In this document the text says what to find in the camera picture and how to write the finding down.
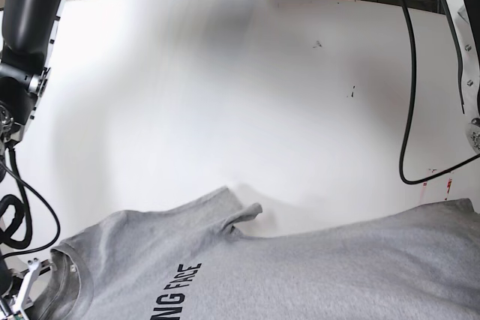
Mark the red tape rectangle marking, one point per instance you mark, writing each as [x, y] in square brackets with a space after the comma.
[436, 190]

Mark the grey t-shirt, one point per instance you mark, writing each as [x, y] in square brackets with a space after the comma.
[193, 262]

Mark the black robot arm image-left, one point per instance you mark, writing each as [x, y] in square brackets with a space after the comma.
[28, 34]

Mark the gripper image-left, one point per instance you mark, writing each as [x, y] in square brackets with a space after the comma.
[16, 288]

